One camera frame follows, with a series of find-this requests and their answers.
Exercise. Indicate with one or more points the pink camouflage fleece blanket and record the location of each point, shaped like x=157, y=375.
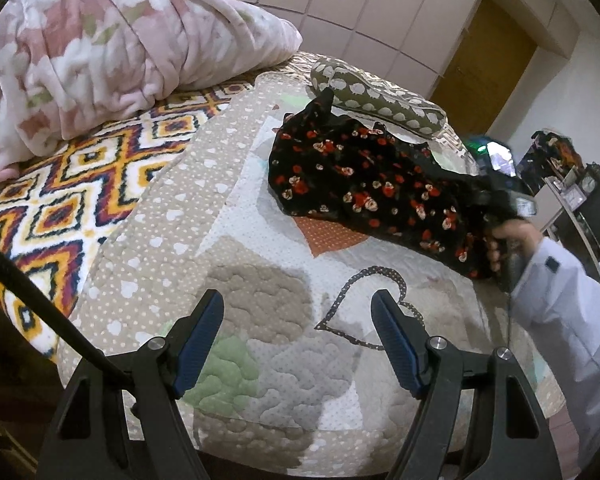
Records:
x=105, y=55

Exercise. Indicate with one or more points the cluttered white shelf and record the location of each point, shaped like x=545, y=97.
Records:
x=592, y=220

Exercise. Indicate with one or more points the black floral dress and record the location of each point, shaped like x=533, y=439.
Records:
x=360, y=185

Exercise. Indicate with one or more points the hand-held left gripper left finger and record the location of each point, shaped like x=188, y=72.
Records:
x=200, y=341

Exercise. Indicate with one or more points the brown wooden door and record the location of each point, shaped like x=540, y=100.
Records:
x=485, y=75

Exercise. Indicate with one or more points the person's right hand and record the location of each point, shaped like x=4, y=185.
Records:
x=522, y=235

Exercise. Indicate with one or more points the diamond patterned bed sheet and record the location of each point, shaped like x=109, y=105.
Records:
x=80, y=185

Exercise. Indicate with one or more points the white panelled wardrobe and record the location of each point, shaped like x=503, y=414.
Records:
x=360, y=5

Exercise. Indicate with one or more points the beige patchwork heart quilt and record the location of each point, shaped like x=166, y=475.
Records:
x=280, y=305

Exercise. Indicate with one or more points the person's right forearm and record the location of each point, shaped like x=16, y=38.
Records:
x=565, y=330

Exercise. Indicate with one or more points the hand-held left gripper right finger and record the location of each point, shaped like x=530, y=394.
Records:
x=395, y=346

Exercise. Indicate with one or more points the olive spotted pillow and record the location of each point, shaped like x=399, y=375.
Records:
x=375, y=97

